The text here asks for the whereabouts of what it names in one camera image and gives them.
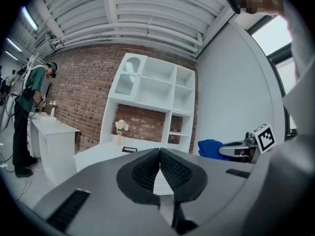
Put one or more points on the white side desk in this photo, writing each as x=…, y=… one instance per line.
x=54, y=141

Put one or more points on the ceiling tube light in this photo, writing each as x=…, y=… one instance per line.
x=30, y=17
x=14, y=44
x=11, y=55

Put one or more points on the window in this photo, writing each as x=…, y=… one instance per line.
x=270, y=36

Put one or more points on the blue cloth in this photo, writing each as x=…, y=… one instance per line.
x=209, y=149

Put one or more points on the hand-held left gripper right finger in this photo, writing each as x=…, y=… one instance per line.
x=182, y=178

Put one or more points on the black framed picture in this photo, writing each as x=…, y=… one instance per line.
x=129, y=149

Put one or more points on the small white flower vase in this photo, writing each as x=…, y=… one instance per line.
x=52, y=108

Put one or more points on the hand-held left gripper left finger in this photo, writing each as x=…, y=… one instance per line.
x=137, y=178

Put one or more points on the person's grey shirt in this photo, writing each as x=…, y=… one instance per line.
x=302, y=95

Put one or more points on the white shelf cabinet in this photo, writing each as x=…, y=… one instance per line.
x=157, y=82

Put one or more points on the white table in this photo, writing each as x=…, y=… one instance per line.
x=103, y=152

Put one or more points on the black head-mounted camera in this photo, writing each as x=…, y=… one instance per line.
x=233, y=4

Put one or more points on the pink flower bouquet in vase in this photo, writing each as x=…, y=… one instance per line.
x=121, y=128

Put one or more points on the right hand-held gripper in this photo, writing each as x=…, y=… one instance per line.
x=264, y=138

